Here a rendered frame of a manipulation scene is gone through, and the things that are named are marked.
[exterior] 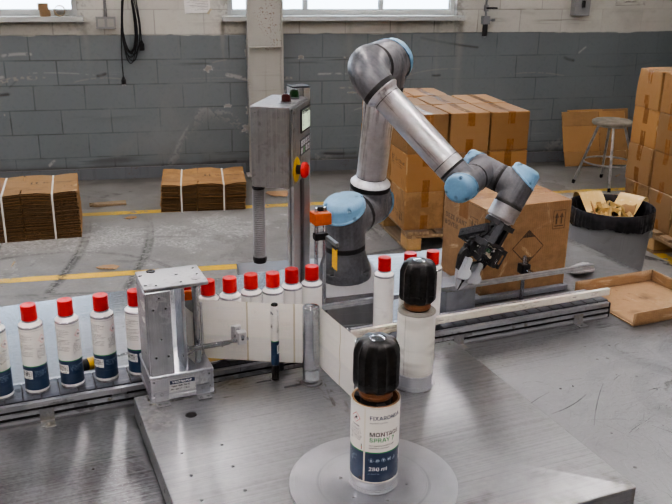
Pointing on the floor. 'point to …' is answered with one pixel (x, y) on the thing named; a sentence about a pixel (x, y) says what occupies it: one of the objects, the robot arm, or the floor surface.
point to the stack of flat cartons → (40, 208)
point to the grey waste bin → (614, 244)
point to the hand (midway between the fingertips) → (457, 284)
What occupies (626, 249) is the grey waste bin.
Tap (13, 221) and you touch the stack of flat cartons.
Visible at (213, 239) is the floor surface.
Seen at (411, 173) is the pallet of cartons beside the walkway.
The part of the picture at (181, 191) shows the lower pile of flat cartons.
